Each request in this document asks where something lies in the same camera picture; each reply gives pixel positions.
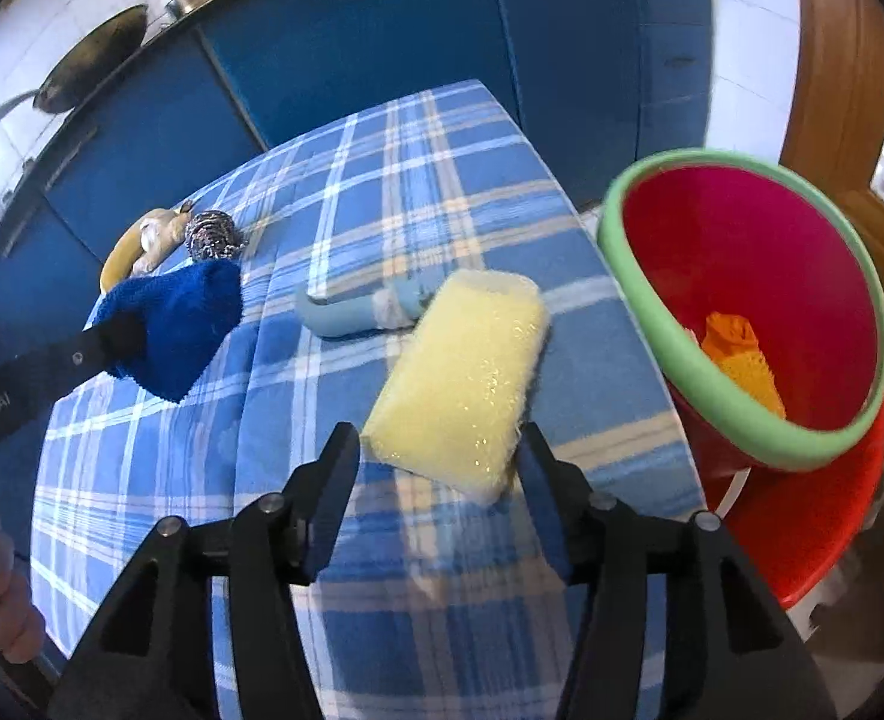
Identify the banana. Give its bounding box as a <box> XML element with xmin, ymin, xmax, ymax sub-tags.
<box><xmin>99</xmin><ymin>208</ymin><xmax>188</xmax><ymax>293</ymax></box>

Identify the steel wool scourer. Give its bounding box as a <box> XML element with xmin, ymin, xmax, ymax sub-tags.
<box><xmin>182</xmin><ymin>211</ymin><xmax>252</xmax><ymax>263</ymax></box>

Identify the orange plastic bag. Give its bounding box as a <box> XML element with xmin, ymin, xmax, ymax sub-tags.
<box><xmin>700</xmin><ymin>311</ymin><xmax>759</xmax><ymax>358</ymax></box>

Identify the red bin with green rim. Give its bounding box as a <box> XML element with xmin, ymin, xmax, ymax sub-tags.
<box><xmin>598</xmin><ymin>150</ymin><xmax>884</xmax><ymax>612</ymax></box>

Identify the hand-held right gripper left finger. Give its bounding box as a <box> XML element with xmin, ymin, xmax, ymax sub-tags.
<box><xmin>48</xmin><ymin>422</ymin><xmax>360</xmax><ymax>720</ymax></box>

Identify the dark wok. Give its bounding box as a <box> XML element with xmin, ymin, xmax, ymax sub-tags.
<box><xmin>0</xmin><ymin>4</ymin><xmax>149</xmax><ymax>142</ymax></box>

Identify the pale yellow sponge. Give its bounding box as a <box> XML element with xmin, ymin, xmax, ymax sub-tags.
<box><xmin>359</xmin><ymin>268</ymin><xmax>552</xmax><ymax>507</ymax></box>

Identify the blue cloth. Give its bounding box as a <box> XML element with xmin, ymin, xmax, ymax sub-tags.
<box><xmin>93</xmin><ymin>261</ymin><xmax>244</xmax><ymax>402</ymax></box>

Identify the person's left hand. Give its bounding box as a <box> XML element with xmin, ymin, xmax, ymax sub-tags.
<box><xmin>0</xmin><ymin>499</ymin><xmax>47</xmax><ymax>665</ymax></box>

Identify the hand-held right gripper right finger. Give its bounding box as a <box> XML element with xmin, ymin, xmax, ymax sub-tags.
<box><xmin>521</xmin><ymin>422</ymin><xmax>840</xmax><ymax>720</ymax></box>

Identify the blue checked tablecloth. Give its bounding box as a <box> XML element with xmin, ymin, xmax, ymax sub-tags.
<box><xmin>29</xmin><ymin>79</ymin><xmax>709</xmax><ymax>720</ymax></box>

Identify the grey-blue brush handle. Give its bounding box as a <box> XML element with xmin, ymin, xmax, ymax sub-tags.
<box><xmin>296</xmin><ymin>275</ymin><xmax>439</xmax><ymax>338</ymax></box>

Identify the blue kitchen cabinet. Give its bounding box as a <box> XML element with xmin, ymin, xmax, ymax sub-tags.
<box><xmin>0</xmin><ymin>0</ymin><xmax>713</xmax><ymax>391</ymax></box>

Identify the wooden door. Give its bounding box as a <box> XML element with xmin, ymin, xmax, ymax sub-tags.
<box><xmin>779</xmin><ymin>0</ymin><xmax>884</xmax><ymax>301</ymax></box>

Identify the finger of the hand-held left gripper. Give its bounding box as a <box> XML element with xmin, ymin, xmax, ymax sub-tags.
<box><xmin>62</xmin><ymin>311</ymin><xmax>148</xmax><ymax>385</ymax></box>

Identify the orange foam fruit net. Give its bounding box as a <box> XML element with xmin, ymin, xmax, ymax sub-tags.
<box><xmin>714</xmin><ymin>351</ymin><xmax>788</xmax><ymax>421</ymax></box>

